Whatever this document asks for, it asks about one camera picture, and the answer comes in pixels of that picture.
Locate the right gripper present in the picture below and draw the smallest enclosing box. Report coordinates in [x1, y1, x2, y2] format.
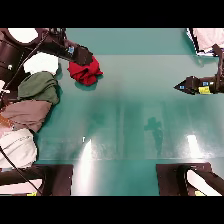
[189, 75, 217, 96]

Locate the green garment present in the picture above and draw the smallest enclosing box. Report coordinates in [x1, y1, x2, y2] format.
[17, 71, 61, 106]

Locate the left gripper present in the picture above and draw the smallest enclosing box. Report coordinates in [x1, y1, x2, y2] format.
[66, 42, 95, 67]

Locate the brown garment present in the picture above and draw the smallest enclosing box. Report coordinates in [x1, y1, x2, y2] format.
[0, 99, 53, 135]

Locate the red T-shirt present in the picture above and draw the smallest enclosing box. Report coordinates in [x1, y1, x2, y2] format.
[67, 55, 105, 87]

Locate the pale pink garment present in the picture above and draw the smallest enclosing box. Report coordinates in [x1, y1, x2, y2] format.
[192, 27, 224, 55]

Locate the white garment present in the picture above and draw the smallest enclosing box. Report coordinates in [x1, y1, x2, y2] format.
[0, 127, 39, 170]

